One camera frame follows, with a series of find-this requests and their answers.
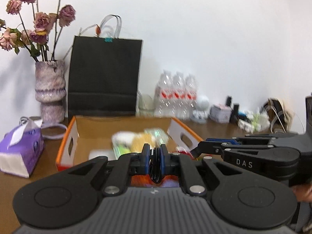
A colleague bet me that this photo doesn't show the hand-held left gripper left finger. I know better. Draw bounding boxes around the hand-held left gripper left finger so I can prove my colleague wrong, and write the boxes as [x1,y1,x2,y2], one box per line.
[68,143,151,197]

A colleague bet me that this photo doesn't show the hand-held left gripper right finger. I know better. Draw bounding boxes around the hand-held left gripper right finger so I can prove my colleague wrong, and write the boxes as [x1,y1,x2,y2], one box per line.
[160,144,243,197]

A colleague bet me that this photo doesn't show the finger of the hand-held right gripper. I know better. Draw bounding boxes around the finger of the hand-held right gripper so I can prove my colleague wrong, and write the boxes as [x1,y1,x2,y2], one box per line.
[205,137,271,146]
[191,141,273,170]

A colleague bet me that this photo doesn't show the small red packet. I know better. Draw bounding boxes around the small red packet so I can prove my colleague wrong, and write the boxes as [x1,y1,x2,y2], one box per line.
[175,146,196,160]

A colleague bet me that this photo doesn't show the snack packets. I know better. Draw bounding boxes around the snack packets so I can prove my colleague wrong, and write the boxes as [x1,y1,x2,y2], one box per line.
[112,131,157,152]

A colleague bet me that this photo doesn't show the iridescent plastic bag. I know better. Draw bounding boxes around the iridescent plastic bag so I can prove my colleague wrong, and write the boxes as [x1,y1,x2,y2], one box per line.
[144,128,170,145]

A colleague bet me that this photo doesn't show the orange-edged cardboard box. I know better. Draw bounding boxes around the orange-edged cardboard box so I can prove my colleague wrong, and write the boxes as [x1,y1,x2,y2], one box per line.
[56,116,204,188]

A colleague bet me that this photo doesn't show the person's right hand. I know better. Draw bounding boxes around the person's right hand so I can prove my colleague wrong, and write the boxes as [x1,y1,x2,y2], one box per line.
[290,185,312,203]

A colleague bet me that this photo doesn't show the green packet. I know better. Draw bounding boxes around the green packet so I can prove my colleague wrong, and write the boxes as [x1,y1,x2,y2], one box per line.
[113,143,133,158]

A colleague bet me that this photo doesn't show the black upright device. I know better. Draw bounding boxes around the black upright device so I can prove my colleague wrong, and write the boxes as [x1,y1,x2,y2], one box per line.
[230,103,241,124]

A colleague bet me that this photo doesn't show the white and green clutter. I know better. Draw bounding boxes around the white and green clutter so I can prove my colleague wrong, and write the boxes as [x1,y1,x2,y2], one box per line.
[238,110,271,132]

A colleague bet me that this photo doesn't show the white robot figurine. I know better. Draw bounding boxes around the white robot figurine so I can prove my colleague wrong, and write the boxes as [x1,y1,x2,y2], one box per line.
[190,95,211,123]

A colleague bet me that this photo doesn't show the white flat packet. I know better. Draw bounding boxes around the white flat packet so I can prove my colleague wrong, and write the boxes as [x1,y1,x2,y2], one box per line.
[89,149,115,162]

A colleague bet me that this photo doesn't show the clear glass cup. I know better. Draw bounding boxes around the clear glass cup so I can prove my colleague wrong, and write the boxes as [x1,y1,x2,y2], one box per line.
[138,94,156,117]

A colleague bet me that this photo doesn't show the black paper bag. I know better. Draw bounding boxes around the black paper bag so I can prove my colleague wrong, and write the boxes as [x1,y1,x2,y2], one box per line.
[67,15,144,117]

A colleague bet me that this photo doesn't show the purple mottled ceramic vase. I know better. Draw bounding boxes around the purple mottled ceramic vase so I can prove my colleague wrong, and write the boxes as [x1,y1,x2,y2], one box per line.
[35,60,67,124]

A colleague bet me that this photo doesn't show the purple tissue pack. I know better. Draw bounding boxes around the purple tissue pack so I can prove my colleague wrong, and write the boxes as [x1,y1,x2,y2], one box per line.
[0,118,45,178]

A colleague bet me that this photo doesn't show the dried pink rose bouquet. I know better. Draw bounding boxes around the dried pink rose bouquet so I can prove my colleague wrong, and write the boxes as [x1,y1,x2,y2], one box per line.
[0,0,77,63]

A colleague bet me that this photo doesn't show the brown bag with straps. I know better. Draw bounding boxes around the brown bag with straps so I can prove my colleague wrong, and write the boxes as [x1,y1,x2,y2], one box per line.
[263,98,294,133]

